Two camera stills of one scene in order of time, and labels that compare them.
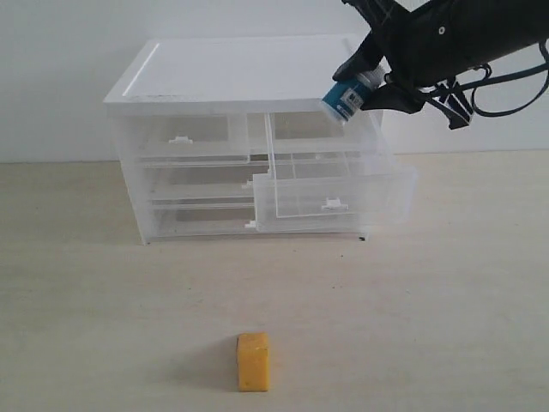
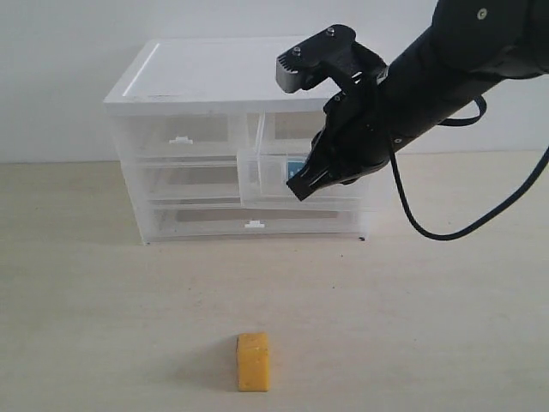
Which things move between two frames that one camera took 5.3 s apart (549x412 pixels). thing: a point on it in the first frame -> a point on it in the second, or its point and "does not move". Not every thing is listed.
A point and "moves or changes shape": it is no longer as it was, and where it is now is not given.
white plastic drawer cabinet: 227,140 does not move
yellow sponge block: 252,361 does not move
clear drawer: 165,139 does not move
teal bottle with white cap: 346,98 moves or changes shape
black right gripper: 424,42 -> 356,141
